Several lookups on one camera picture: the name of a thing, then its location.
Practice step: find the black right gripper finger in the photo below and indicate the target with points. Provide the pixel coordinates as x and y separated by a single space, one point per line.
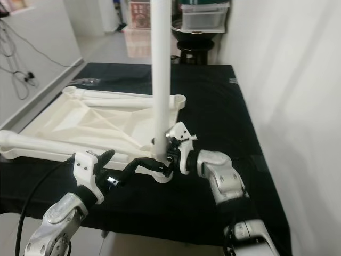
154 165

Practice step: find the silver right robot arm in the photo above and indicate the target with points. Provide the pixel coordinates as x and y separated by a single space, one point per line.
224 178

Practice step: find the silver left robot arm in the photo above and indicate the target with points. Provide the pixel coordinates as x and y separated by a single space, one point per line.
56 218

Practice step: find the cream plastic table top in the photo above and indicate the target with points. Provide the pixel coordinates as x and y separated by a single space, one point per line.
106 125

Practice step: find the black table cloth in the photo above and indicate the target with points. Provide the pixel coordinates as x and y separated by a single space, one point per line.
218 106

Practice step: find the clear plastic bag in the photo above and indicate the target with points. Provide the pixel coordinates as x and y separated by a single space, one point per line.
88 81

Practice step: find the black wok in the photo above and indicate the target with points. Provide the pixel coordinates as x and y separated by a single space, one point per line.
192 38

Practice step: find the pink checked cloth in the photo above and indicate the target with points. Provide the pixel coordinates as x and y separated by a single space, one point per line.
138 42

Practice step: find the clear plastic storage box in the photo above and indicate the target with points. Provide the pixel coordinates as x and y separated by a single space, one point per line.
205 17

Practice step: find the clear box with orange lid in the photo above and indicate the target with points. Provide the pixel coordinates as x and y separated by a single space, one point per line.
139 15

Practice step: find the orange object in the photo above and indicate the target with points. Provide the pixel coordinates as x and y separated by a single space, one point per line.
20 4

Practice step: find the pink snack packet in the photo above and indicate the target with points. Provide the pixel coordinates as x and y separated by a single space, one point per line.
8 5

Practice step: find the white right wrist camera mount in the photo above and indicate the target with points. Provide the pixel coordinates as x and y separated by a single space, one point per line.
178 132

